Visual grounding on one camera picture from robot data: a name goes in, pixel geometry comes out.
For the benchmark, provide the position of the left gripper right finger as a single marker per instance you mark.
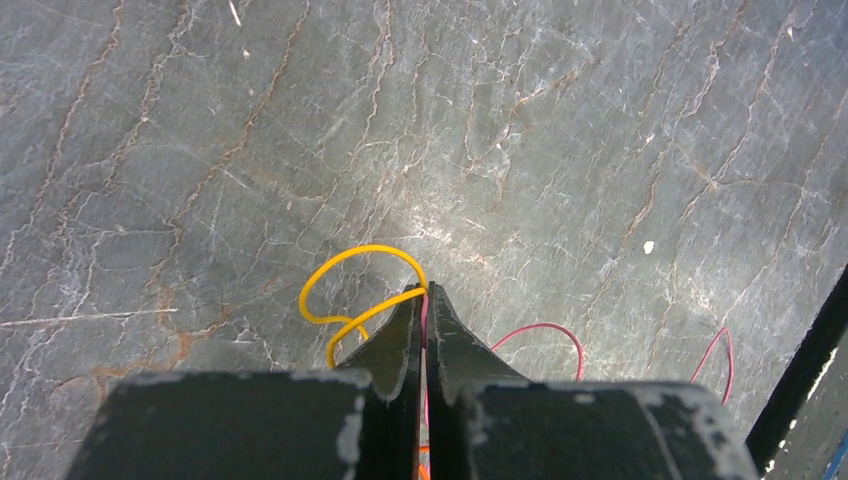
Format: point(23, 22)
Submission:
point(487, 421)

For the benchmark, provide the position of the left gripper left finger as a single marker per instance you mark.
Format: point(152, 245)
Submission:
point(359, 420)

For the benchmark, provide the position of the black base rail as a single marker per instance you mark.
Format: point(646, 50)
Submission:
point(801, 433)

